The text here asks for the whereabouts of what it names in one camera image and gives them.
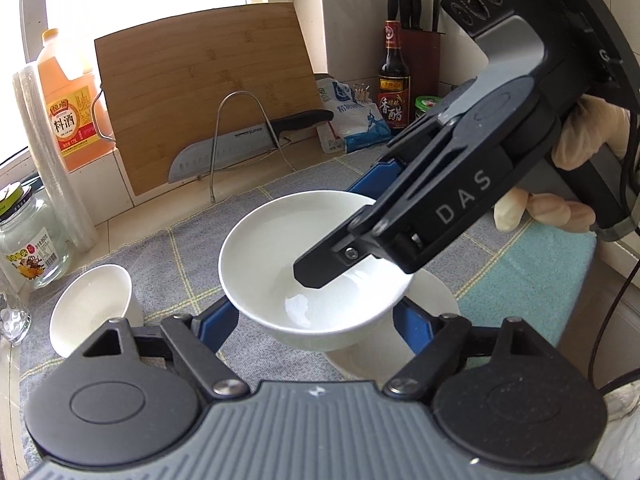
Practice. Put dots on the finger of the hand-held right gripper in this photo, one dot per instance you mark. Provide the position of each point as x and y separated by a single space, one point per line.
380 177
330 265

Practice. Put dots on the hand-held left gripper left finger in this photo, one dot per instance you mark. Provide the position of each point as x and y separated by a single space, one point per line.
220 322

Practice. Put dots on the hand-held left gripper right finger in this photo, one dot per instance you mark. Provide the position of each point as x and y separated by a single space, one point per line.
412 325

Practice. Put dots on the stained fruit-print white plate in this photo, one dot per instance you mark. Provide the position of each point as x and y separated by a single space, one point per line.
430 310

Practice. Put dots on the white ceramic bowl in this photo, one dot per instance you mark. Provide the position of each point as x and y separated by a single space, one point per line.
85 310
280 250

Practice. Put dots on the person's right hand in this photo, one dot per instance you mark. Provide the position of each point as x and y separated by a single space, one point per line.
585 140

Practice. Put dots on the white and blue salt bag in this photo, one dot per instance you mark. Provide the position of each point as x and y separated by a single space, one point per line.
357 120

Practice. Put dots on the green-lidded sauce jar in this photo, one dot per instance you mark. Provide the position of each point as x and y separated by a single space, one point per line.
425 106

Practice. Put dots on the dark vinegar bottle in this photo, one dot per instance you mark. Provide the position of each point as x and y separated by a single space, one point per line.
394 90

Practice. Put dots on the grey and blue checked cloth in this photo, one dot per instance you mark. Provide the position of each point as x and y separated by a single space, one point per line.
175 240

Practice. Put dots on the dark red knife block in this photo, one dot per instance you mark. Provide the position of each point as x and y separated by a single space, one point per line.
420 55

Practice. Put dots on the glass jar with green lid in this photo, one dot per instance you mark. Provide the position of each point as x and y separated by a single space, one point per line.
30 245

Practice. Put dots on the bamboo cutting board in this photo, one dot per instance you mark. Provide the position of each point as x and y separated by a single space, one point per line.
200 75

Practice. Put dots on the clear drinking glass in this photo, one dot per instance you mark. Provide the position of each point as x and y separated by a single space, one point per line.
12 315

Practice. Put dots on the plastic wrap roll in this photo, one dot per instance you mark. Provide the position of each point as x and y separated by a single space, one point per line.
55 160

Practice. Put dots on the white jacket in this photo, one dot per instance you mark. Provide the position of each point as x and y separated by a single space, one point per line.
622 440

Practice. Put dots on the orange cooking wine jug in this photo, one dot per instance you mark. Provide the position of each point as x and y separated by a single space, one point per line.
67 110

